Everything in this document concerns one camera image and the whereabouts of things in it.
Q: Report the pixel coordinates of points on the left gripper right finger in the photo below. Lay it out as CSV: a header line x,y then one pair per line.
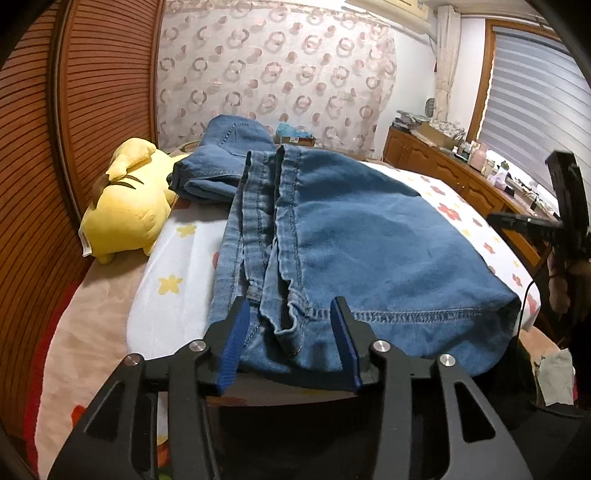
x,y
435,422

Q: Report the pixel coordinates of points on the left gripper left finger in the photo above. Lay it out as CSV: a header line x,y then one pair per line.
x,y
115,438

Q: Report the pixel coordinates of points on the blue denim jeans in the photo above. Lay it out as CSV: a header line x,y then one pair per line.
x,y
308,226

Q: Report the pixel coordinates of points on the wooden sideboard cabinet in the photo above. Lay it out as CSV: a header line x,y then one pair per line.
x,y
405,151

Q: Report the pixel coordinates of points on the pink bottle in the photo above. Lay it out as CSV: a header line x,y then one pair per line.
x,y
478,156

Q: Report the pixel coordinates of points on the white strawberry print quilt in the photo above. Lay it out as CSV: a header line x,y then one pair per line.
x,y
171,304

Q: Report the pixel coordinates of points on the grey cloth on floor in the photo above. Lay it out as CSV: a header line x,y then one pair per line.
x,y
555,376

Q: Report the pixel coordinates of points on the grey zebra window blind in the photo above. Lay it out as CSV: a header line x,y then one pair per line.
x,y
538,102

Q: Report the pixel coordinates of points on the cardboard box on sideboard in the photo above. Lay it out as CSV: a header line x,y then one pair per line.
x,y
435,137

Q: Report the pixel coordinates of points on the yellow plush toy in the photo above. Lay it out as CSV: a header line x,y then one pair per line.
x,y
129,203

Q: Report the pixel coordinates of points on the beige side curtain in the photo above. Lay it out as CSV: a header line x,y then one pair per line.
x,y
448,47

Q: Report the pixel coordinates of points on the folded blue denim garment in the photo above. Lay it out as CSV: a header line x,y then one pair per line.
x,y
211,173

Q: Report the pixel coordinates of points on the white air conditioner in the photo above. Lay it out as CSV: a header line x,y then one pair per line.
x,y
412,14

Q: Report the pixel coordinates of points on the pink circle pattern curtain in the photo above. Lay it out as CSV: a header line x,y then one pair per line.
x,y
325,72

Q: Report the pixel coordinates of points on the cardboard box with blue cloth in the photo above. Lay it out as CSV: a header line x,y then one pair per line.
x,y
286,134

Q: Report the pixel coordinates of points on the brown louvered wardrobe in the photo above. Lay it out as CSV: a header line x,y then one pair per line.
x,y
77,79

